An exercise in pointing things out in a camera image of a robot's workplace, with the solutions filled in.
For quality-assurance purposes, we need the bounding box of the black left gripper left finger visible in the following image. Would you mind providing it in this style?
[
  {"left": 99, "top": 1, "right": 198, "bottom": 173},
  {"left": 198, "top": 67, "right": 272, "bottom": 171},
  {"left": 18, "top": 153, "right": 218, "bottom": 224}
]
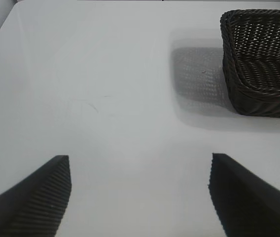
[{"left": 0, "top": 155, "right": 72, "bottom": 237}]

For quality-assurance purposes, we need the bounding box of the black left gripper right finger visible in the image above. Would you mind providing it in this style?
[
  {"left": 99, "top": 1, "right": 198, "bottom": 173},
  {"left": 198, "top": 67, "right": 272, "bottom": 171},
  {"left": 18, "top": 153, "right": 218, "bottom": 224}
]
[{"left": 208, "top": 153, "right": 280, "bottom": 237}]

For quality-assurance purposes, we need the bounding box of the dark brown wicker basket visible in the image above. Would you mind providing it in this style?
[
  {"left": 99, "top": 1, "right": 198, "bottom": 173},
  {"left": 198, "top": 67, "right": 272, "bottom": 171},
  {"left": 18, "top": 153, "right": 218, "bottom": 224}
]
[{"left": 219, "top": 9, "right": 280, "bottom": 119}]

